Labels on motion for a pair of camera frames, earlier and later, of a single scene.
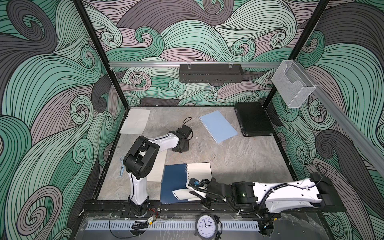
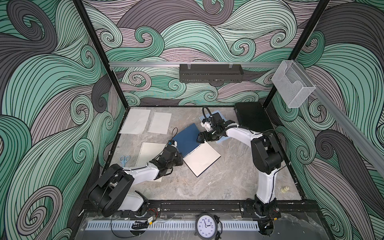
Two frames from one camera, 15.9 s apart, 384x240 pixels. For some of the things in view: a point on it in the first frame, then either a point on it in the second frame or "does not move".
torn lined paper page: [135, 121] does not move
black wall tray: [211, 73] does not move
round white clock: [206, 226] does not move
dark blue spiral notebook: [176, 176] → [198, 157]
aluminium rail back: [183, 64] does not move
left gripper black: [186, 147] → [179, 157]
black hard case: [253, 119] does not move
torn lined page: [185, 194] → [159, 123]
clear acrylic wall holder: [294, 86] does not move
